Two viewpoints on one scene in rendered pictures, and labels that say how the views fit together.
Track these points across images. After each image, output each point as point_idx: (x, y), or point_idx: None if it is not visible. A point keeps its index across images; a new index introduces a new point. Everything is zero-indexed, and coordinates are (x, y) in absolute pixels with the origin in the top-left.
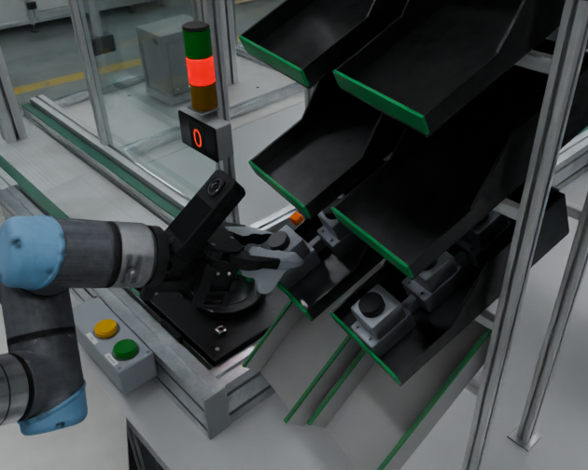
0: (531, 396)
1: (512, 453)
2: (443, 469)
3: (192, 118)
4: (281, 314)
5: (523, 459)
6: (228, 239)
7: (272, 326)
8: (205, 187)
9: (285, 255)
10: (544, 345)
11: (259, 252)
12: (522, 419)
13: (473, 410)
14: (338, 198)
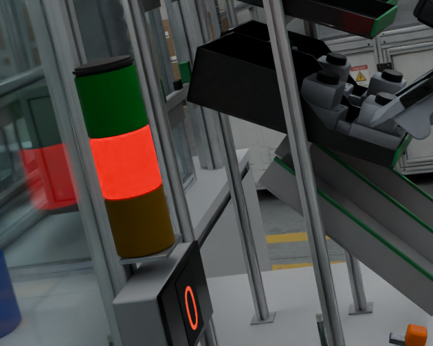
0: (256, 261)
1: (286, 315)
2: (345, 325)
3: (178, 270)
4: (387, 240)
5: (286, 311)
6: None
7: (403, 252)
8: None
9: (401, 89)
10: (243, 200)
11: (424, 75)
12: (262, 294)
13: (263, 342)
14: (312, 79)
